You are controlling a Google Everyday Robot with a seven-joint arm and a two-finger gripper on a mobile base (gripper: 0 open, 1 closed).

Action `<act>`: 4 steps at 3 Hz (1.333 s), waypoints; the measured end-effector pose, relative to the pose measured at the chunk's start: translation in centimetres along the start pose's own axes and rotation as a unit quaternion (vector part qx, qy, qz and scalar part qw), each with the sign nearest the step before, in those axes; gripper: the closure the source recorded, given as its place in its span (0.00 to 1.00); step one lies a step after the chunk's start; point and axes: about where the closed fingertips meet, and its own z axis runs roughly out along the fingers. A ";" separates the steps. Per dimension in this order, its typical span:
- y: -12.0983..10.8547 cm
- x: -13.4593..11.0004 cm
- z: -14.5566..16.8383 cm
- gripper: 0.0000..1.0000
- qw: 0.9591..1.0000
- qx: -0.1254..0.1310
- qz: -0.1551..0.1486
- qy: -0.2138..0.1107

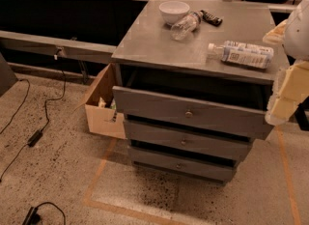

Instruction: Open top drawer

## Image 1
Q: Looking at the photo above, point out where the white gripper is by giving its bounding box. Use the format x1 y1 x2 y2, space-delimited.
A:
263 0 309 126

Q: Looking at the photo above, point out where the grey top drawer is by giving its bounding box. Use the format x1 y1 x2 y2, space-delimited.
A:
112 86 273 140

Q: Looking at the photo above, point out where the grey drawer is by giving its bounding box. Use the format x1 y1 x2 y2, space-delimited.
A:
128 146 236 183
112 86 273 140
124 120 252 160

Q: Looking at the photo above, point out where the grey drawer cabinet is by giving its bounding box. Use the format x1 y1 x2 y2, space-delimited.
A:
112 0 289 183

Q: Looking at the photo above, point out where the grey middle drawer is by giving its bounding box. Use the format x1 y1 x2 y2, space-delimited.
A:
124 120 252 160

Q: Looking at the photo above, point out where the grey bottom drawer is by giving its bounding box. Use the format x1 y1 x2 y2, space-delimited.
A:
128 146 236 183

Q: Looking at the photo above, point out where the open cardboard box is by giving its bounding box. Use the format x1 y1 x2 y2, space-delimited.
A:
74 64 126 139

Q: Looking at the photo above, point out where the labelled plastic water bottle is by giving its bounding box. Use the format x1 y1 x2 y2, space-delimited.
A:
208 41 274 70

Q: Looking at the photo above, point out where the black remote control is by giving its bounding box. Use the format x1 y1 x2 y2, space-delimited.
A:
201 10 222 27

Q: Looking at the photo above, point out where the clear empty plastic bottle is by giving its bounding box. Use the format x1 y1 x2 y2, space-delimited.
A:
171 12 203 41

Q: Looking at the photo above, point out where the white ceramic bowl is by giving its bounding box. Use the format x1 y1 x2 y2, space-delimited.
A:
159 1 190 25

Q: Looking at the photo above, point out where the black power adapter with cable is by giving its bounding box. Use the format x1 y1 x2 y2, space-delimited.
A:
0 47 67 182

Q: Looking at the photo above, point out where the black plug with cable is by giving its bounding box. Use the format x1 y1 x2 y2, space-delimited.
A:
22 201 67 225

